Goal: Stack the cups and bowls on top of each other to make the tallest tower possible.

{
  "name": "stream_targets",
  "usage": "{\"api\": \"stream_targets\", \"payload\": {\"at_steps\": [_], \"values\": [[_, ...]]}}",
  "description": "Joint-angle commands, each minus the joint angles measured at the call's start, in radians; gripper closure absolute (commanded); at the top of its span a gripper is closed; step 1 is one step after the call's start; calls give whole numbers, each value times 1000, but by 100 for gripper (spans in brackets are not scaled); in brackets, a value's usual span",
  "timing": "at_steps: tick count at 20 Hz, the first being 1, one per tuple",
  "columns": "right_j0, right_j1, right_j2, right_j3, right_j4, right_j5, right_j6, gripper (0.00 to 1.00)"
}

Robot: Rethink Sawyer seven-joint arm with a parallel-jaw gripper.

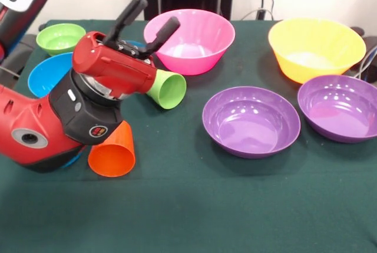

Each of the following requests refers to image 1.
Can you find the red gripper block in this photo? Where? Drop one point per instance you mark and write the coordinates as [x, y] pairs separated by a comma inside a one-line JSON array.
[[117, 67]]

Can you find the pink bowl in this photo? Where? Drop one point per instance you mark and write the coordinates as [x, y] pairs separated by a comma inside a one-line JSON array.
[[194, 52]]

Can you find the green cup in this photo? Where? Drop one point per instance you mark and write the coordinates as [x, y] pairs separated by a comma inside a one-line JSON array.
[[168, 90]]

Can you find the orange cup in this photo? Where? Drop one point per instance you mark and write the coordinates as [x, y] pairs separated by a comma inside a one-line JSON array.
[[115, 152]]

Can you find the purple bowl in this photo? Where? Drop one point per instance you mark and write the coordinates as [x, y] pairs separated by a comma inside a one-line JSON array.
[[338, 111], [250, 126]]

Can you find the yellow bowl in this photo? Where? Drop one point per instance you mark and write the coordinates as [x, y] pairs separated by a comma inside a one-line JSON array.
[[318, 49]]

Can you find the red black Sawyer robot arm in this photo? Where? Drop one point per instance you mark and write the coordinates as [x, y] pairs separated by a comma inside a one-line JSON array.
[[29, 123]]

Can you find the small blue bowl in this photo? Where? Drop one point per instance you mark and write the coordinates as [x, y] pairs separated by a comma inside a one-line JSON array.
[[72, 161], [134, 43]]

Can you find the small green bowl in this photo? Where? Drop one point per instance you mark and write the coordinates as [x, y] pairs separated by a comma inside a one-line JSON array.
[[59, 39]]

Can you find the large blue bowl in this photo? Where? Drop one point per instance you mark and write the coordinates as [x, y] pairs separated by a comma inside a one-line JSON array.
[[44, 77]]

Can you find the black grey equipment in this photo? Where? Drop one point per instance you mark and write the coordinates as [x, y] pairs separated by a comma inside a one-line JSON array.
[[20, 55]]

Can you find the dark green tablecloth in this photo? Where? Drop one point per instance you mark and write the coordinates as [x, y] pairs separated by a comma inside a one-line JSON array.
[[218, 205]]

